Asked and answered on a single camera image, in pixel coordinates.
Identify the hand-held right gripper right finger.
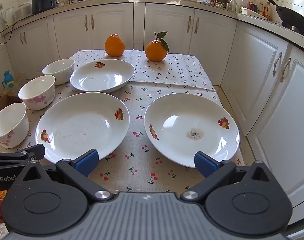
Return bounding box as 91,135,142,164
179,151,280,204

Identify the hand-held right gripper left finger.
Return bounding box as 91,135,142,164
10,149,113,205

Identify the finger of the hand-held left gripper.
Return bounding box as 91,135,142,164
0,144,45,167

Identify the white pink flower bowl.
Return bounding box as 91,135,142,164
18,75,56,111
0,102,30,149

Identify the white fruit print stained plate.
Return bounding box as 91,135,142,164
144,93,241,169

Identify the cardboard box with dividers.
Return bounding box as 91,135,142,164
0,94,23,120

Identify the beige cherry print tablecloth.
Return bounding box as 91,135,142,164
7,81,245,195

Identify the blue thermos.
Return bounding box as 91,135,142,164
2,70,15,89

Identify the orange without leaf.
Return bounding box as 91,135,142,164
104,33,125,57

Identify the orange with leaf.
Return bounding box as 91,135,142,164
145,31,170,62

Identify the cooking oil bottle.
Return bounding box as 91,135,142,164
263,2,272,20

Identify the black wok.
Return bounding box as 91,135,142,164
255,0,304,32

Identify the black power cable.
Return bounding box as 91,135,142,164
0,21,26,45

